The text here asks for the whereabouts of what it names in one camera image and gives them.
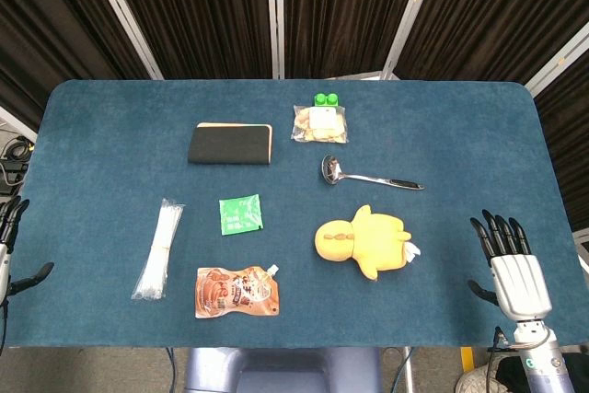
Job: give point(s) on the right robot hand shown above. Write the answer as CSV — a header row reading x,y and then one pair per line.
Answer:
x,y
517,280

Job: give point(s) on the blue table cloth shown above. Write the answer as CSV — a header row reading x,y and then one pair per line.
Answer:
x,y
294,273

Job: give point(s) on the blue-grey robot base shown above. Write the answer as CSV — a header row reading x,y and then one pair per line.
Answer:
x,y
280,370

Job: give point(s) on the black notebook tan edge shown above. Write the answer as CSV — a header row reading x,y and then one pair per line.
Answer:
x,y
230,143

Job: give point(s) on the black folding screen panels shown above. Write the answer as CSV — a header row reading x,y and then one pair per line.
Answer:
x,y
207,11

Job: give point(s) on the clear bag of snacks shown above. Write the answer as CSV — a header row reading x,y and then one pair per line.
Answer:
x,y
319,123

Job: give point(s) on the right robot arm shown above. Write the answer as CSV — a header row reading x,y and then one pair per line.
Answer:
x,y
536,354

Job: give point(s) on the yellow plush duck toy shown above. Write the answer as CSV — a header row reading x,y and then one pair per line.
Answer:
x,y
363,241

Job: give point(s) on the yellow floor tape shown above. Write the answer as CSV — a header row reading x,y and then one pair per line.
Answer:
x,y
467,358

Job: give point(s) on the green plastic building block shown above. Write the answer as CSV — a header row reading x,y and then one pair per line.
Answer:
x,y
326,100

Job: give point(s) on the green sachet packet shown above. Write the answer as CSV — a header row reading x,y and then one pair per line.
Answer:
x,y
240,214

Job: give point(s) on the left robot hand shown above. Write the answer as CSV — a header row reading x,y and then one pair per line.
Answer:
x,y
7,246

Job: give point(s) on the orange spouted drink pouch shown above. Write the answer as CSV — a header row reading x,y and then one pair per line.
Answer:
x,y
234,292

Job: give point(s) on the grey sneaker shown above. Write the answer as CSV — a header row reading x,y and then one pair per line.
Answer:
x,y
474,379

